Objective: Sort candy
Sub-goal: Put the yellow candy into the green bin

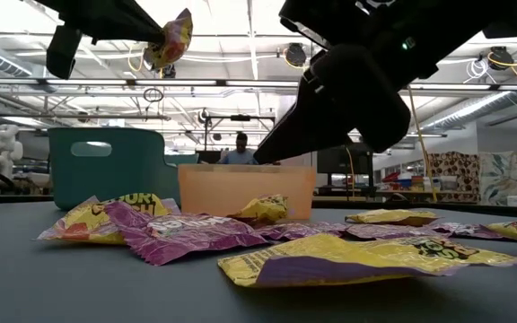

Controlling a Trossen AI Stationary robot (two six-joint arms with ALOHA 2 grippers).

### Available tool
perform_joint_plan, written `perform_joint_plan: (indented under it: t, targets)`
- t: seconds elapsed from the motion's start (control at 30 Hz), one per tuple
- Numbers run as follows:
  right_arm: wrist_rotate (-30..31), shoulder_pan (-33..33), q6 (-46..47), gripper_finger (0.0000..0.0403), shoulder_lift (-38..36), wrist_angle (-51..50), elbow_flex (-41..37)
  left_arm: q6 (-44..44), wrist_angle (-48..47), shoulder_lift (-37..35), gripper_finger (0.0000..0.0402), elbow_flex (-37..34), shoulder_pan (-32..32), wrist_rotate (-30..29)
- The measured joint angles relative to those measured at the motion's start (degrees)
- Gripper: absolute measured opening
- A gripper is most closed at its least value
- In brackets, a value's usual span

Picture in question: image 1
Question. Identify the purple Skittles candy packet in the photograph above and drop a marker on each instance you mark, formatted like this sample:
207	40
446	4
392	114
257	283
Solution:
186	238
469	230
397	231
303	230

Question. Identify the orange plastic bin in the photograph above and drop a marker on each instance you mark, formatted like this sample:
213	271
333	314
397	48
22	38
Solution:
222	188

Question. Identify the small black monitor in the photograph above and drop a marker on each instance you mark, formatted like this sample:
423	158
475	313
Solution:
209	158

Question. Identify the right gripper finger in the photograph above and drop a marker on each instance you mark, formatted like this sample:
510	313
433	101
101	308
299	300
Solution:
375	116
303	103

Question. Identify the brown patterned fabric panel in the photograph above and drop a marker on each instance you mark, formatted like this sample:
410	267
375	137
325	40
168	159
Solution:
453	170

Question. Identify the floral fabric panel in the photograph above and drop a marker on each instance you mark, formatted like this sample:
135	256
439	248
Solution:
505	175

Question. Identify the black gantry stand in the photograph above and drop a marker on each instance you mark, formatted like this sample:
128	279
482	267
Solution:
240	117

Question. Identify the large black monitor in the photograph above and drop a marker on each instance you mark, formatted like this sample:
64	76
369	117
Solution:
344	161

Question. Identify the colourful storage boxes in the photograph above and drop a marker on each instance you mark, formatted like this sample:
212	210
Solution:
406	182

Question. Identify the green plastic bin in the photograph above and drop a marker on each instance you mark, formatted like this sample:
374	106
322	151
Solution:
119	179

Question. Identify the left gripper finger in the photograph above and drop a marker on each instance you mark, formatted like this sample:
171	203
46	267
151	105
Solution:
63	51
119	22

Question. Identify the person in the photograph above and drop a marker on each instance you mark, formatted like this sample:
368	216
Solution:
241	140

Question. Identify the white robot figure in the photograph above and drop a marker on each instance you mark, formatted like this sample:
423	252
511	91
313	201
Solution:
3	148

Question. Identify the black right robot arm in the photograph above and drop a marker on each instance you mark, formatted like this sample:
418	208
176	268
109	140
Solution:
510	18

